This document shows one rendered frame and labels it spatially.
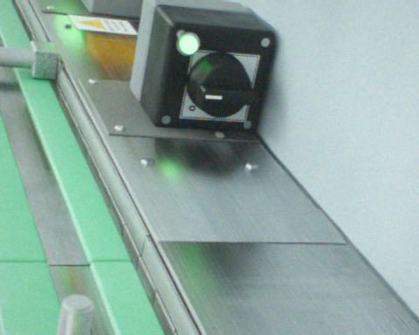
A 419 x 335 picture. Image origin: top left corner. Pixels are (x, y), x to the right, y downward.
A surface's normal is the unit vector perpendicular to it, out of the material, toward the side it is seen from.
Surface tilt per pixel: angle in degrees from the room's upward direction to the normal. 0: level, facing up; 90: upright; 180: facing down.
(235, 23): 90
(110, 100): 90
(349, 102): 0
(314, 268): 90
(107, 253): 90
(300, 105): 0
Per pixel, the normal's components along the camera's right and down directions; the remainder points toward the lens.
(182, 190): 0.18, -0.90
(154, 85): -0.93, -0.04
